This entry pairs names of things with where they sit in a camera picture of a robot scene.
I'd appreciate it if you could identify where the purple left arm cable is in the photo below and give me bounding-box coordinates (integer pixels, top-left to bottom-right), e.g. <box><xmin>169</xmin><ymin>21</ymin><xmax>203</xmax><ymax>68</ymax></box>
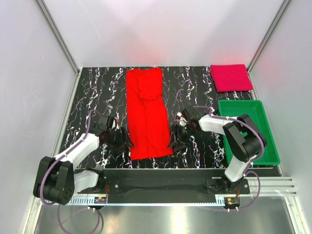
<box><xmin>39</xmin><ymin>109</ymin><xmax>106</xmax><ymax>232</ymax></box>

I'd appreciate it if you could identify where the aluminium front rail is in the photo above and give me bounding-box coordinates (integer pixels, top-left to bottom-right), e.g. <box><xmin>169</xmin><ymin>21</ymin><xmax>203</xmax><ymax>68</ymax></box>
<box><xmin>31</xmin><ymin>176</ymin><xmax>298</xmax><ymax>195</ymax></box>

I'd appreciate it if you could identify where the aluminium frame post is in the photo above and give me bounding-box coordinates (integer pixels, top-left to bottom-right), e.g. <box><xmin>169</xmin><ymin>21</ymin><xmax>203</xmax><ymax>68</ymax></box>
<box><xmin>34</xmin><ymin>0</ymin><xmax>80</xmax><ymax>76</ymax></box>
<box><xmin>247</xmin><ymin>0</ymin><xmax>292</xmax><ymax>74</ymax></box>

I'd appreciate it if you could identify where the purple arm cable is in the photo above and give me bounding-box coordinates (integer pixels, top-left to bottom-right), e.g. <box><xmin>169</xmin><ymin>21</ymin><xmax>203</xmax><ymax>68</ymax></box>
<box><xmin>192</xmin><ymin>105</ymin><xmax>267</xmax><ymax>213</ymax></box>
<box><xmin>39</xmin><ymin>109</ymin><xmax>106</xmax><ymax>232</ymax></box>

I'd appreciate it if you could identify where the folded magenta t shirt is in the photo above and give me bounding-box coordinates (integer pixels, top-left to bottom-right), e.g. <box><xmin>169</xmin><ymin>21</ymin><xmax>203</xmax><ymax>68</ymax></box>
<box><xmin>210</xmin><ymin>64</ymin><xmax>253</xmax><ymax>93</ymax></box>

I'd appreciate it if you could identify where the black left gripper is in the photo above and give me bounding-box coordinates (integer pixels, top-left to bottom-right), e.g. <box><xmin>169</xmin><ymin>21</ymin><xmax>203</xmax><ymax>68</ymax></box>
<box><xmin>107</xmin><ymin>126</ymin><xmax>135</xmax><ymax>154</ymax></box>

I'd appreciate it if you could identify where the red t shirt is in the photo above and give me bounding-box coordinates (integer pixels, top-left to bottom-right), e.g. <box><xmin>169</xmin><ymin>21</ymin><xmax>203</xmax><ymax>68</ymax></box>
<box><xmin>126</xmin><ymin>68</ymin><xmax>173</xmax><ymax>160</ymax></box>

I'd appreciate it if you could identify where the right aluminium frame post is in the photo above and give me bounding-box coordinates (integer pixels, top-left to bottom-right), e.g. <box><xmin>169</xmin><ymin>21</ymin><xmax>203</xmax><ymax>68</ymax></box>
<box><xmin>247</xmin><ymin>0</ymin><xmax>292</xmax><ymax>74</ymax></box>

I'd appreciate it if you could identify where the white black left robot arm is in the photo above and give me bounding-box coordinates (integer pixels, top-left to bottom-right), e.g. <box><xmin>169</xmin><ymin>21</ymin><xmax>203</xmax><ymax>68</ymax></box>
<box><xmin>33</xmin><ymin>116</ymin><xmax>134</xmax><ymax>205</ymax></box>

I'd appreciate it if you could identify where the black marbled table mat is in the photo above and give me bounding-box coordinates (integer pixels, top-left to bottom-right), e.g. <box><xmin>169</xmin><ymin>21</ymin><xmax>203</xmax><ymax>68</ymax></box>
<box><xmin>59</xmin><ymin>66</ymin><xmax>254</xmax><ymax>170</ymax></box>

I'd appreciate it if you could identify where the white slotted cable duct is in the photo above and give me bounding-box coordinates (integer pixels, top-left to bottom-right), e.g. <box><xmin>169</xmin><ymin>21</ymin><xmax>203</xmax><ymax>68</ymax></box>
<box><xmin>65</xmin><ymin>195</ymin><xmax>241</xmax><ymax>207</ymax></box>

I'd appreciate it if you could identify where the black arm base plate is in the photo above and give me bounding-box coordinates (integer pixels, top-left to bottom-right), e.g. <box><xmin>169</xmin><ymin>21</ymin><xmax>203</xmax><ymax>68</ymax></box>
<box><xmin>84</xmin><ymin>169</ymin><xmax>250</xmax><ymax>205</ymax></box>

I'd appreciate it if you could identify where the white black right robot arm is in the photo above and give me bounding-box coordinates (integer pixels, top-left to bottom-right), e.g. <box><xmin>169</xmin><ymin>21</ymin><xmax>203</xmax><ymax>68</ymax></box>
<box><xmin>168</xmin><ymin>106</ymin><xmax>267</xmax><ymax>194</ymax></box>

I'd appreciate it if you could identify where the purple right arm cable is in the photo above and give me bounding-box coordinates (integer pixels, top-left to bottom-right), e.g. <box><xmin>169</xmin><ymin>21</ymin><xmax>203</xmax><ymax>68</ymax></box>
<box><xmin>192</xmin><ymin>105</ymin><xmax>267</xmax><ymax>213</ymax></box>

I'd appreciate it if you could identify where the green plastic tray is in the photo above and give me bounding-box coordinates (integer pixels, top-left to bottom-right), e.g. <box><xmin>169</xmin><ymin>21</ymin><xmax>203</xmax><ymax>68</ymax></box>
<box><xmin>217</xmin><ymin>99</ymin><xmax>281</xmax><ymax>166</ymax></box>

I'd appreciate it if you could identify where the left aluminium frame post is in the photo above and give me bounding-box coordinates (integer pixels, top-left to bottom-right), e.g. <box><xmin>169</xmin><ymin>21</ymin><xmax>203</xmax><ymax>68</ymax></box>
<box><xmin>34</xmin><ymin>0</ymin><xmax>80</xmax><ymax>76</ymax></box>

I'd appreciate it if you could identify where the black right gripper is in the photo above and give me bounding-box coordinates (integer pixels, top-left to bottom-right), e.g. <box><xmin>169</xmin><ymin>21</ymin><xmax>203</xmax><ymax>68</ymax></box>
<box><xmin>167</xmin><ymin>124</ymin><xmax>197</xmax><ymax>152</ymax></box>

